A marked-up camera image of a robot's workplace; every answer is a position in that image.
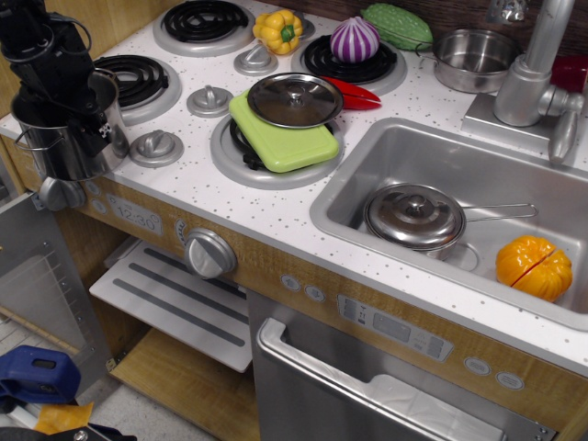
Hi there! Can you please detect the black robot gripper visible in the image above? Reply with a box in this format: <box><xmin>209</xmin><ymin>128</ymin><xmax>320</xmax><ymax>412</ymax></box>
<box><xmin>1</xmin><ymin>1</ymin><xmax>111</xmax><ymax>157</ymax></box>

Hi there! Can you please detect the tall steel pot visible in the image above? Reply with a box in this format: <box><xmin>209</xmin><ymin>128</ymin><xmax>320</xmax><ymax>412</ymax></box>
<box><xmin>11</xmin><ymin>69</ymin><xmax>130</xmax><ymax>181</ymax></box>

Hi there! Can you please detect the front left stove burner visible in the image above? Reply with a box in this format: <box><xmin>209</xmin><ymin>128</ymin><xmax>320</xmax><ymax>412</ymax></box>
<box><xmin>95</xmin><ymin>55</ymin><xmax>182</xmax><ymax>127</ymax></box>

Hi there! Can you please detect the stove burner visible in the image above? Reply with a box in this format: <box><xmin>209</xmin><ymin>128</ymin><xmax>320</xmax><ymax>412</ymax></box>
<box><xmin>290</xmin><ymin>35</ymin><xmax>408</xmax><ymax>96</ymax></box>
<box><xmin>153</xmin><ymin>1</ymin><xmax>254</xmax><ymax>58</ymax></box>
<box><xmin>95</xmin><ymin>55</ymin><xmax>182</xmax><ymax>127</ymax></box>
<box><xmin>209</xmin><ymin>116</ymin><xmax>345</xmax><ymax>190</ymax></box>

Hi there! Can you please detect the front right stove burner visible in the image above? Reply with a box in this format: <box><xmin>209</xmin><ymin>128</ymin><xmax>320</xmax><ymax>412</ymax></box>
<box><xmin>209</xmin><ymin>116</ymin><xmax>345</xmax><ymax>190</ymax></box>

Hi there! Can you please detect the back left stove burner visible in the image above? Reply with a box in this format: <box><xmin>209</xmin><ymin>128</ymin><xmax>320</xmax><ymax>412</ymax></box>
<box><xmin>153</xmin><ymin>1</ymin><xmax>254</xmax><ymax>58</ymax></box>

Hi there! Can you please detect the steel pot lid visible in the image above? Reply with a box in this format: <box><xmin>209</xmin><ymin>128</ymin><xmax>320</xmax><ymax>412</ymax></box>
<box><xmin>247</xmin><ymin>73</ymin><xmax>344</xmax><ymax>129</ymax></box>

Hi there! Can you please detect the back right stove burner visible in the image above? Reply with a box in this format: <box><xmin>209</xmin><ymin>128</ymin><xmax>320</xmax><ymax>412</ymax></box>
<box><xmin>290</xmin><ymin>35</ymin><xmax>408</xmax><ymax>96</ymax></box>

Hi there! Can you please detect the small steel bowl pot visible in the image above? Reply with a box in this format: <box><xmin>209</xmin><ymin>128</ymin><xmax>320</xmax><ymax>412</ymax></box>
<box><xmin>415</xmin><ymin>29</ymin><xmax>522</xmax><ymax>94</ymax></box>

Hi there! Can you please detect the silver stovetop knob front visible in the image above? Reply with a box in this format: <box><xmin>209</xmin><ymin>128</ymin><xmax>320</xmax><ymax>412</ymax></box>
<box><xmin>130</xmin><ymin>130</ymin><xmax>184</xmax><ymax>168</ymax></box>

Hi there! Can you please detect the silver stovetop knob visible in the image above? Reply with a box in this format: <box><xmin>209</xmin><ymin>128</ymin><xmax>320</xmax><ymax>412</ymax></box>
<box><xmin>187</xmin><ymin>85</ymin><xmax>233</xmax><ymax>119</ymax></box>
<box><xmin>130</xmin><ymin>130</ymin><xmax>184</xmax><ymax>168</ymax></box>
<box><xmin>233</xmin><ymin>44</ymin><xmax>278</xmax><ymax>76</ymax></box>

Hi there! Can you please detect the left silver oven knob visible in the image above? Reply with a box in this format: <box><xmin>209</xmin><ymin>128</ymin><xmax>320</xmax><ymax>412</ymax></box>
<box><xmin>39</xmin><ymin>177</ymin><xmax>86</xmax><ymax>211</ymax></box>

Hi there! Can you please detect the silver oven knob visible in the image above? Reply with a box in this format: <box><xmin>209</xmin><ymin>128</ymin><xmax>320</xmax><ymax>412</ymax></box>
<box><xmin>184</xmin><ymin>228</ymin><xmax>237</xmax><ymax>279</ymax></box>
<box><xmin>39</xmin><ymin>177</ymin><xmax>86</xmax><ymax>211</ymax></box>

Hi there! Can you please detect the silver stovetop knob middle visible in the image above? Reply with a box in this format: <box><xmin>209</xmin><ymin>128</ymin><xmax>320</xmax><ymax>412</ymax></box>
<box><xmin>187</xmin><ymin>85</ymin><xmax>233</xmax><ymax>119</ymax></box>

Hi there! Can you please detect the open oven door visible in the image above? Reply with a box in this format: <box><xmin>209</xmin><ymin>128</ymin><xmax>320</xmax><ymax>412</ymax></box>
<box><xmin>1</xmin><ymin>194</ymin><xmax>111</xmax><ymax>402</ymax></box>

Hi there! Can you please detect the white oven rack shelf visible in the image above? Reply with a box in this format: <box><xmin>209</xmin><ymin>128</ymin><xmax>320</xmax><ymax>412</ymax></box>
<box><xmin>90</xmin><ymin>241</ymin><xmax>252</xmax><ymax>373</ymax></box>

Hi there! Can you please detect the right silver oven knob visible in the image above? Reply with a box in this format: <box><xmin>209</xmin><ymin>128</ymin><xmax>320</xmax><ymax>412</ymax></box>
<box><xmin>184</xmin><ymin>228</ymin><xmax>237</xmax><ymax>279</ymax></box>

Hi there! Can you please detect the silver stovetop knob back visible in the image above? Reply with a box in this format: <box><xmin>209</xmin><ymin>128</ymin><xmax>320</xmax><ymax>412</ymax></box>
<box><xmin>233</xmin><ymin>44</ymin><xmax>278</xmax><ymax>76</ymax></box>

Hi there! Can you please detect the green plastic cutting board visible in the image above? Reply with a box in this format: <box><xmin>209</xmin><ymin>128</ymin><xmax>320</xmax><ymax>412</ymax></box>
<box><xmin>229</xmin><ymin>91</ymin><xmax>339</xmax><ymax>173</ymax></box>

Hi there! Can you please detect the yellow toy bell pepper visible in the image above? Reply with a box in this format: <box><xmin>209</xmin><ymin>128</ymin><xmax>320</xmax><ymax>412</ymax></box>
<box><xmin>253</xmin><ymin>9</ymin><xmax>303</xmax><ymax>55</ymax></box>

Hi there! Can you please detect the blue clamp tool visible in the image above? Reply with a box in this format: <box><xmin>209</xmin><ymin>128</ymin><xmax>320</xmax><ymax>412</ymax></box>
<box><xmin>1</xmin><ymin>345</ymin><xmax>82</xmax><ymax>404</ymax></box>

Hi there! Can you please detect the red toy chili pepper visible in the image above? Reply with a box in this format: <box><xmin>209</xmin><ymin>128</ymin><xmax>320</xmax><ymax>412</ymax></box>
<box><xmin>321</xmin><ymin>75</ymin><xmax>381</xmax><ymax>110</ymax></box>

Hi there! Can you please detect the silver sink basin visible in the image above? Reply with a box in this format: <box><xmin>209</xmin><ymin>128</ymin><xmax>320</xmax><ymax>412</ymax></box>
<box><xmin>311</xmin><ymin>119</ymin><xmax>587</xmax><ymax>331</ymax></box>

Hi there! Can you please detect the purple toy onion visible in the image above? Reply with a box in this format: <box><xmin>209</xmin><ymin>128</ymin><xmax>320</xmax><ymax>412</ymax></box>
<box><xmin>330</xmin><ymin>17</ymin><xmax>380</xmax><ymax>64</ymax></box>

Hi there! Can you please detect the yellow cloth scrap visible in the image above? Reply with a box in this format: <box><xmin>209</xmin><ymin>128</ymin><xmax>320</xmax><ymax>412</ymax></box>
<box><xmin>34</xmin><ymin>402</ymin><xmax>94</xmax><ymax>435</ymax></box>

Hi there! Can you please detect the green toy bitter gourd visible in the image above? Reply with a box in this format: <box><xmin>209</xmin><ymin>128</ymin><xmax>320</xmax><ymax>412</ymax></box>
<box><xmin>360</xmin><ymin>3</ymin><xmax>434</xmax><ymax>51</ymax></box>

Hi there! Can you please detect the silver dishwasher door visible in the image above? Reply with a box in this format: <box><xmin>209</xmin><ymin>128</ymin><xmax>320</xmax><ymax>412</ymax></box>
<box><xmin>247</xmin><ymin>292</ymin><xmax>558</xmax><ymax>440</ymax></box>

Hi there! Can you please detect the steel saucepan with lid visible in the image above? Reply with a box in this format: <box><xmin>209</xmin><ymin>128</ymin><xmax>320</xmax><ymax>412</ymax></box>
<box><xmin>363</xmin><ymin>183</ymin><xmax>538</xmax><ymax>260</ymax></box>

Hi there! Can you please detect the silver toy faucet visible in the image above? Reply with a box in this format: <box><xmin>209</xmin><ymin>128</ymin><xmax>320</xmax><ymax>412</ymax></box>
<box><xmin>461</xmin><ymin>1</ymin><xmax>585</xmax><ymax>164</ymax></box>

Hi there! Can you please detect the orange toy pumpkin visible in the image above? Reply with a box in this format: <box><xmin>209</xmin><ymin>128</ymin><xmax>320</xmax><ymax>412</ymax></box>
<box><xmin>495</xmin><ymin>235</ymin><xmax>573</xmax><ymax>302</ymax></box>

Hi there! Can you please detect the red cup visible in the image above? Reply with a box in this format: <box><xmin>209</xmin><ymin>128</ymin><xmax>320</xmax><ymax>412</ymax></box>
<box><xmin>550</xmin><ymin>55</ymin><xmax>587</xmax><ymax>93</ymax></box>

